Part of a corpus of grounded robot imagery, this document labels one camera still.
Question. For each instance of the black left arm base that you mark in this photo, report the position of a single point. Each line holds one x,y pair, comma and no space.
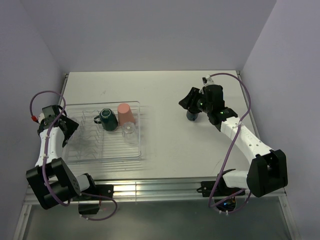
90,200

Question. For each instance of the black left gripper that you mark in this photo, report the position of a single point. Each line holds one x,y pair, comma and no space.
71,126

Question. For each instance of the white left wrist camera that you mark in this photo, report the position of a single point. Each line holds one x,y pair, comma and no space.
38,119

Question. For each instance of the dark blue ceramic cup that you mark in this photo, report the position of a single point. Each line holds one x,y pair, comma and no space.
191,116

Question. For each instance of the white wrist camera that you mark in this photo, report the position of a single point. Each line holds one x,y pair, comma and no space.
207,80
38,119

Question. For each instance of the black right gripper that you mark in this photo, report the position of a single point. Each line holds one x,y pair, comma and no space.
187,102

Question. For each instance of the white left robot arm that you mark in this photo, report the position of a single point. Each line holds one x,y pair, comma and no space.
67,186

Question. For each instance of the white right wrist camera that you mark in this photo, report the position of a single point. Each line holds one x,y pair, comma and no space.
207,80

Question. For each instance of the large clear glass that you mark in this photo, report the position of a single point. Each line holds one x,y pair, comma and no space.
130,134

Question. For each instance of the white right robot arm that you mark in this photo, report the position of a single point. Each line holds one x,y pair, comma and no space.
267,167

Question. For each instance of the pink plastic tumbler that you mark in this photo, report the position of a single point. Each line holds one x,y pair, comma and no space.
125,114

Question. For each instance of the dark green ceramic mug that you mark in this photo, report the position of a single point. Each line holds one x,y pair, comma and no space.
107,119

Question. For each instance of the aluminium front rail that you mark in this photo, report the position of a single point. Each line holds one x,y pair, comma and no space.
156,190

